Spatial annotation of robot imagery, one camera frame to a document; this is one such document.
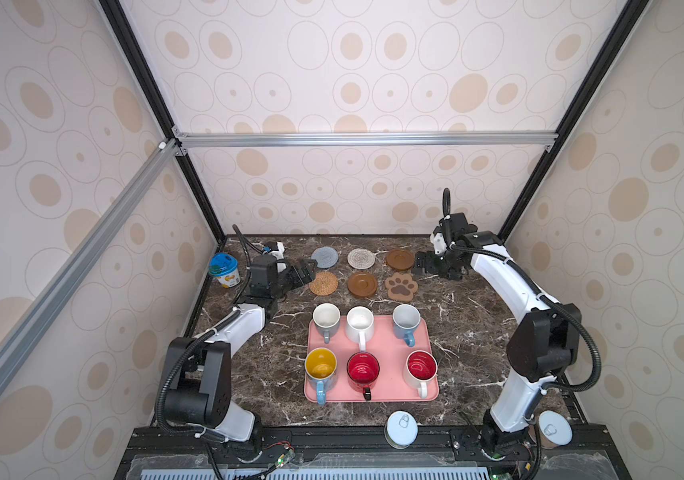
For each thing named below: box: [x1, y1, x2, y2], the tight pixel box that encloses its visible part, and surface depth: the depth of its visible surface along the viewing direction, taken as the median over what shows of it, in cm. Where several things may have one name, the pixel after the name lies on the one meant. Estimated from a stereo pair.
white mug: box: [346, 306, 375, 352], surface depth 88 cm
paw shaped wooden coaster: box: [384, 272, 419, 302], surface depth 106 cm
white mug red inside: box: [403, 350, 439, 399], surface depth 81 cm
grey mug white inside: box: [312, 302, 341, 344], surface depth 89 cm
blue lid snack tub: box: [208, 252, 241, 289], surface depth 100 cm
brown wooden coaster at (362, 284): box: [347, 272, 377, 297], surface depth 108 cm
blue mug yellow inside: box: [305, 347, 338, 406], surface depth 79 cm
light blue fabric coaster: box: [311, 246, 339, 269], surface depth 115 cm
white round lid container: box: [384, 410, 419, 450], surface depth 73 cm
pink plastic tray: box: [304, 315, 439, 403], surface depth 87 cm
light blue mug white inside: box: [392, 303, 421, 348], surface depth 87 cm
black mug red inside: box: [346, 351, 380, 401], surface depth 81 cm
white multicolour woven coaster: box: [347, 248, 375, 270], surface depth 115 cm
